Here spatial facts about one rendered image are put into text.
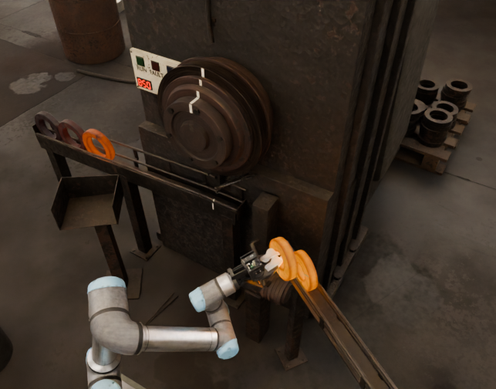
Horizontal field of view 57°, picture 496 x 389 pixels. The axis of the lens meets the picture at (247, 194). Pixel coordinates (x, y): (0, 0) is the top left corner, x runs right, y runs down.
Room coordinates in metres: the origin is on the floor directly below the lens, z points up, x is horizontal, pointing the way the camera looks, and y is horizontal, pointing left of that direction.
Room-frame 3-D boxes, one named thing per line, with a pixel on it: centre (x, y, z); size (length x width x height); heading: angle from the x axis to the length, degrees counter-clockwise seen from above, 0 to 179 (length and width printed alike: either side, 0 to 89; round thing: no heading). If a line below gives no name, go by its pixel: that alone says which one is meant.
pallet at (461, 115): (3.01, -1.06, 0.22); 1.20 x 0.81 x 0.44; 57
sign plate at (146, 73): (1.70, 0.37, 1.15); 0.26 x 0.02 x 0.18; 59
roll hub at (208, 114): (1.35, 0.18, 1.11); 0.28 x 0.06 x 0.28; 59
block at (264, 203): (1.32, -0.07, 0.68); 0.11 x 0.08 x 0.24; 149
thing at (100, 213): (1.46, 0.72, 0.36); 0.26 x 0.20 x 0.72; 94
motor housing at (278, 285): (1.14, -0.08, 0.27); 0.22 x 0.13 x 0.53; 59
